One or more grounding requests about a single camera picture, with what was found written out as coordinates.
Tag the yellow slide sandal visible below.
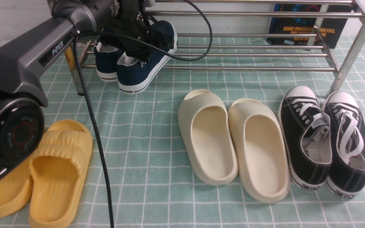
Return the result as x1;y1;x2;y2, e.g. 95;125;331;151
0;158;34;218
29;119;93;228

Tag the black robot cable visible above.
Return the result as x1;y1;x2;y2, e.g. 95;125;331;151
72;0;213;228

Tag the dark image processing book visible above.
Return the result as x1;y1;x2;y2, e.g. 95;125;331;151
266;4;347;49

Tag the left yellow slide sandal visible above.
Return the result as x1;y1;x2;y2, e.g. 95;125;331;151
0;158;34;218

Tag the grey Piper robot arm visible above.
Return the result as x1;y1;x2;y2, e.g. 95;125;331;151
0;0;171;181

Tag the left cream foam clog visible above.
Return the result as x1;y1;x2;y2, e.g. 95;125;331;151
177;89;239;185

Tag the right black canvas sneaker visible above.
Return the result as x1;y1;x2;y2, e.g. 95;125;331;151
322;92;365;199

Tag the right cream foam clog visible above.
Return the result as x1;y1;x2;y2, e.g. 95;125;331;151
227;98;290;203

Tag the right yellow slide sandal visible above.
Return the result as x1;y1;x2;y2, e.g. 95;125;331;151
29;119;93;228

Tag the green checkered tablecloth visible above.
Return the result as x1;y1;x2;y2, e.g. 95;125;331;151
41;45;365;228

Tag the navy slip-on shoe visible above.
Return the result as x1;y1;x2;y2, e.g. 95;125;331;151
116;20;178;93
93;36;124;82

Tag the cream foam clog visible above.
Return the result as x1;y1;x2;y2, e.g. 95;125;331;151
227;98;290;203
177;89;239;185

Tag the black canvas sneaker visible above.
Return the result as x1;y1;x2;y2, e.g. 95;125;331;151
278;85;333;191
322;92;365;199

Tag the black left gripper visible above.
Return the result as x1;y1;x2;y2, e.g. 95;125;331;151
100;0;174;62

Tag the silver metal shoe rack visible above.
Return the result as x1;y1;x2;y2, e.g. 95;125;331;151
65;0;365;96

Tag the left black canvas sneaker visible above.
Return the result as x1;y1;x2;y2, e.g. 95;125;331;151
278;85;333;191

